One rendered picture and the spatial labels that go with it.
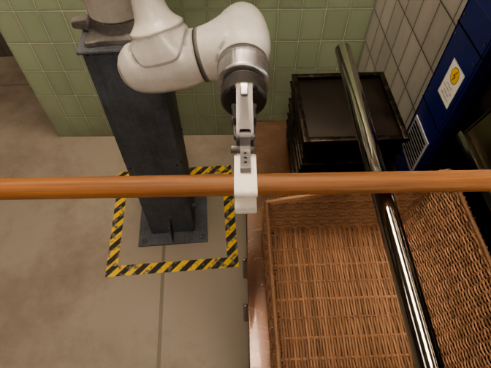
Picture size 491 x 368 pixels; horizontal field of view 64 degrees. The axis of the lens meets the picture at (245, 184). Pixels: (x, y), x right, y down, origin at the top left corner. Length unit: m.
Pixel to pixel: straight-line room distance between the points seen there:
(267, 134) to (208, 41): 0.76
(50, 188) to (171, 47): 0.32
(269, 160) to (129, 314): 0.88
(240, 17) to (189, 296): 1.26
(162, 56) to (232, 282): 1.20
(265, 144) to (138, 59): 0.75
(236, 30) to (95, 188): 0.36
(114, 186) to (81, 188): 0.04
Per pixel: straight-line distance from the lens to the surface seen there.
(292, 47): 1.89
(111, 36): 1.16
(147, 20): 0.75
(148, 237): 1.89
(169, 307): 1.74
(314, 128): 1.10
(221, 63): 0.68
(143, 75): 0.77
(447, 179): 0.58
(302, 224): 1.19
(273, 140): 1.42
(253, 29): 0.72
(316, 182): 0.53
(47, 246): 2.04
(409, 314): 0.51
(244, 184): 0.50
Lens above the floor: 1.62
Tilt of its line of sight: 53 degrees down
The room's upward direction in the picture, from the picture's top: straight up
